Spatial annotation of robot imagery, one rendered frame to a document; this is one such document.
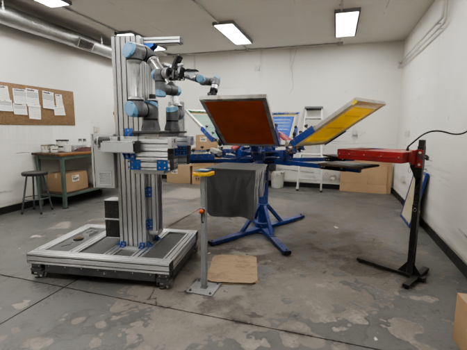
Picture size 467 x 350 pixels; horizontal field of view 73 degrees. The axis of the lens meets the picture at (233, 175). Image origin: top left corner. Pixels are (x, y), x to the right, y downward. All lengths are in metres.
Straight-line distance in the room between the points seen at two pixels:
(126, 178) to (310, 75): 5.19
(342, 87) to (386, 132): 1.28
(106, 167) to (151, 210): 0.54
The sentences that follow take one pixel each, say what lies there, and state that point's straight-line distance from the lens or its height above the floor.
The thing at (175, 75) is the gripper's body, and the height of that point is 1.63.
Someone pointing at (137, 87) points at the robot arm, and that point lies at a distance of 2.54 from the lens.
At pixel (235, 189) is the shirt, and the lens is 2.68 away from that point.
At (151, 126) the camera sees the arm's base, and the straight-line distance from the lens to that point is 2.58.
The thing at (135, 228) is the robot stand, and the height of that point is 0.39.
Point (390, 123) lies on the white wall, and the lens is 7.22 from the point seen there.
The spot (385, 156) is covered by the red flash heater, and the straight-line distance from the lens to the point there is 2.92.
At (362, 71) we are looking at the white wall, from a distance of 7.25.
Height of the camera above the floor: 1.28
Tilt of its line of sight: 8 degrees down
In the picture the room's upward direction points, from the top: straight up
